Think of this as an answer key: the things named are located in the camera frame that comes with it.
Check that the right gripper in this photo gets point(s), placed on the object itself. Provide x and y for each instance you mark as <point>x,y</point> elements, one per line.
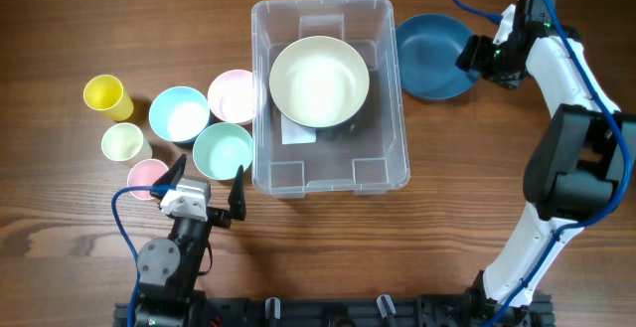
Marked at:
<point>473,58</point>

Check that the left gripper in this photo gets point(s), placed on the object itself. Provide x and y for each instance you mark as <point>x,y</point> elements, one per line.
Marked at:
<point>223,217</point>

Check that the pink cup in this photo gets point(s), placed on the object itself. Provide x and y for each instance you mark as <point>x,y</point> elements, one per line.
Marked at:
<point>146,172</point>

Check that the dark blue plate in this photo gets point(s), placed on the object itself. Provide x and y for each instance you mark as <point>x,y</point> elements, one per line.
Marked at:
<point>428,47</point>
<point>319,119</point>

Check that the cream plate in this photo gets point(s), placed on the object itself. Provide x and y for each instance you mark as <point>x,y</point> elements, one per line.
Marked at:
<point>319,73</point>

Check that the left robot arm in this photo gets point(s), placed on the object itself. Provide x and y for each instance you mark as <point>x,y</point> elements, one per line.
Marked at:
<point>167,269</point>

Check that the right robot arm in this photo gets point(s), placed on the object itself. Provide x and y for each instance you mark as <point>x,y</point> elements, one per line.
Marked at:
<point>579,171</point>

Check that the mint green bowl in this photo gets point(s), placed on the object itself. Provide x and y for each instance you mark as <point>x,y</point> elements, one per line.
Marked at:
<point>221,149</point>

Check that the light blue bowl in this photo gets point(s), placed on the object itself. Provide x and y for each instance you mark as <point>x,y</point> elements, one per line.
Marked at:
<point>179,114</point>

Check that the cream cup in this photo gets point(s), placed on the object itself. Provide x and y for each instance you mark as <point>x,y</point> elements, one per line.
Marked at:
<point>125,143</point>

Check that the pink bowl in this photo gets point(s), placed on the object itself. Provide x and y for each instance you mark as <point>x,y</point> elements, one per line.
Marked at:
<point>231,95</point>

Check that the white label in bin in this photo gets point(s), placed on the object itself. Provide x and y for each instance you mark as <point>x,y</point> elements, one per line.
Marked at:
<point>294,133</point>

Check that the yellow cup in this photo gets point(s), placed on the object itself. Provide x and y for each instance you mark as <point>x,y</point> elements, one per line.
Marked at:
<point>107,95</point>

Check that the clear plastic storage bin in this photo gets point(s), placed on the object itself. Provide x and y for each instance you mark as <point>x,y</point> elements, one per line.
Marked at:
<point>369,156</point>

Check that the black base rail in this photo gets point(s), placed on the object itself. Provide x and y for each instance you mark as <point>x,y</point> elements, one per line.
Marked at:
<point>425,310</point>

